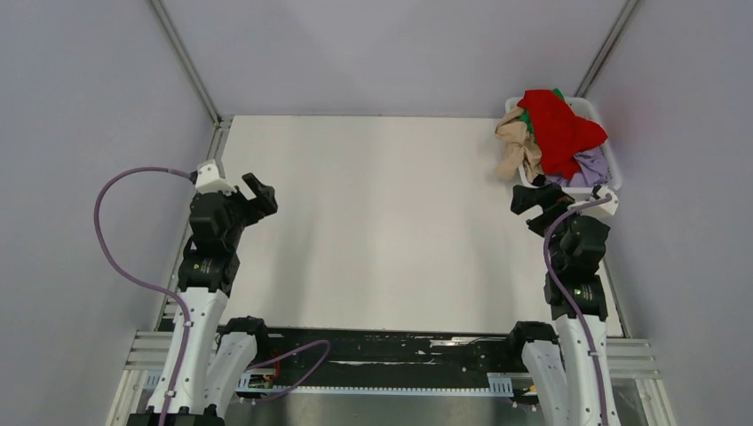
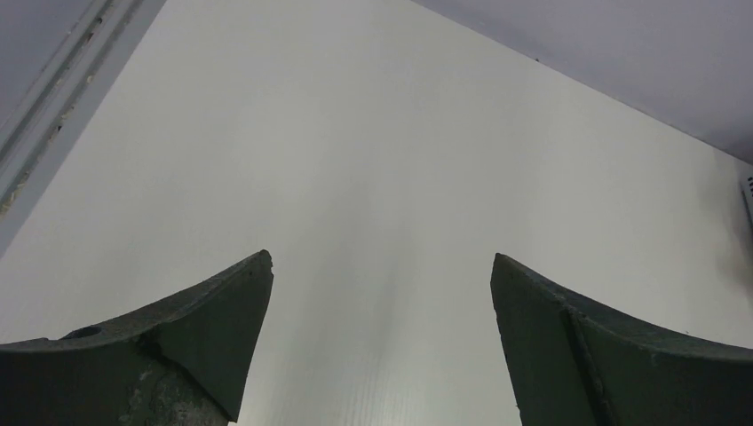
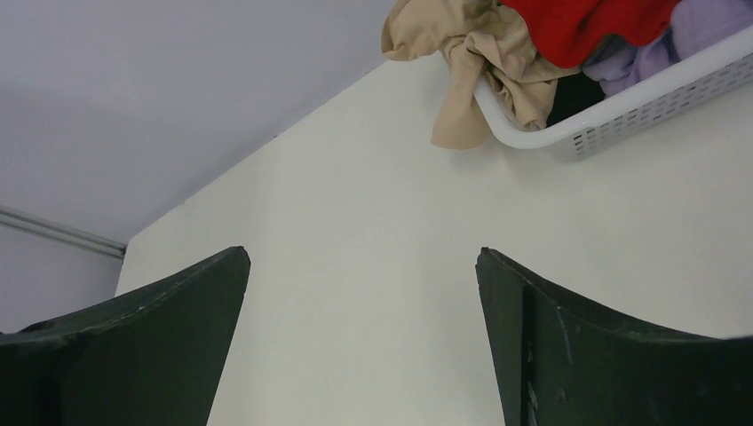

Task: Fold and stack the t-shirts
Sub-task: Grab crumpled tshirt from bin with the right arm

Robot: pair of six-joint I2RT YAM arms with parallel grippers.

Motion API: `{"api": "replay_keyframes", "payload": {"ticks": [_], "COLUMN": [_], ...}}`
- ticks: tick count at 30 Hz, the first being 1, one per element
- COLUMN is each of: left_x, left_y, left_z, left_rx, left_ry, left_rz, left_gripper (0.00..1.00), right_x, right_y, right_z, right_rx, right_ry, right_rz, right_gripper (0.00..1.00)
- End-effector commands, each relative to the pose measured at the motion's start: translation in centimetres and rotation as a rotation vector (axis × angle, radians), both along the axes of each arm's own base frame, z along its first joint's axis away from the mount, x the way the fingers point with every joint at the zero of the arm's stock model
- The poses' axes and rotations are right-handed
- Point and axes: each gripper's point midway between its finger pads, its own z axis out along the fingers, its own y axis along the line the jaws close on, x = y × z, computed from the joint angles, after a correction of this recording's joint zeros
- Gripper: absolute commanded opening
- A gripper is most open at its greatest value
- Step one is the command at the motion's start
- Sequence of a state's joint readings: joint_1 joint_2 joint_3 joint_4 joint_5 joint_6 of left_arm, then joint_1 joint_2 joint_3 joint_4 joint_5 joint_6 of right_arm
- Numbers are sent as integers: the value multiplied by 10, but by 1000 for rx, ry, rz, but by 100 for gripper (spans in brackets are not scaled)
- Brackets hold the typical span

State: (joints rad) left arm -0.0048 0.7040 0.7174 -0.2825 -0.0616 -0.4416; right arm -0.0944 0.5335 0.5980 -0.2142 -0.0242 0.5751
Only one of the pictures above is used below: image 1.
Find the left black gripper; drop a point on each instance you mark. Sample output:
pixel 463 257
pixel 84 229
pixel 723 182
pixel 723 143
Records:
pixel 264 193

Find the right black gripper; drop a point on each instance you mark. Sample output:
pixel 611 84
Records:
pixel 548 197

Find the red t shirt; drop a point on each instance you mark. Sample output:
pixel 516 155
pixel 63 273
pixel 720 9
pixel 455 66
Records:
pixel 559 132

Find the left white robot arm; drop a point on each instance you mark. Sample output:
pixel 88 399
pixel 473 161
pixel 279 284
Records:
pixel 203 366

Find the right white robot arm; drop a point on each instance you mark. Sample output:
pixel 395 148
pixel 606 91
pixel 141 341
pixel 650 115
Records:
pixel 566 358

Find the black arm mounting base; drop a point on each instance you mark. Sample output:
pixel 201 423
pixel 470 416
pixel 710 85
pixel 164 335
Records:
pixel 361 359

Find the lilac t shirt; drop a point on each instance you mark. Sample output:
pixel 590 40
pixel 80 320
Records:
pixel 593 170

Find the beige t shirt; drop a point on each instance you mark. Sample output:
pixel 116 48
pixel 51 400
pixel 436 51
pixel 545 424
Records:
pixel 519 148

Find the green t shirt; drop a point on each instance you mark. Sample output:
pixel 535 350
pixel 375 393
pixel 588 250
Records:
pixel 525 117

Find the white laundry basket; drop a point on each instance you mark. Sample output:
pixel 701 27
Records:
pixel 582 108

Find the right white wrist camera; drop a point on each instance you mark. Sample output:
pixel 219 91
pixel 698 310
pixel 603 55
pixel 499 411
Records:
pixel 603 203

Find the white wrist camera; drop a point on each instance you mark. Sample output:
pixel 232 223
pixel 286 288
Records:
pixel 210 178
pixel 603 203

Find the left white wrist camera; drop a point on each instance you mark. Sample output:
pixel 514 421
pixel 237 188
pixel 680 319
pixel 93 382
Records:
pixel 210 178

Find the aluminium frame rail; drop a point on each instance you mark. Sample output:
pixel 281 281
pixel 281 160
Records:
pixel 627 359

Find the grey slotted cable duct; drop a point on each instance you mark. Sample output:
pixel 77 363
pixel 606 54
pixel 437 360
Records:
pixel 497 386

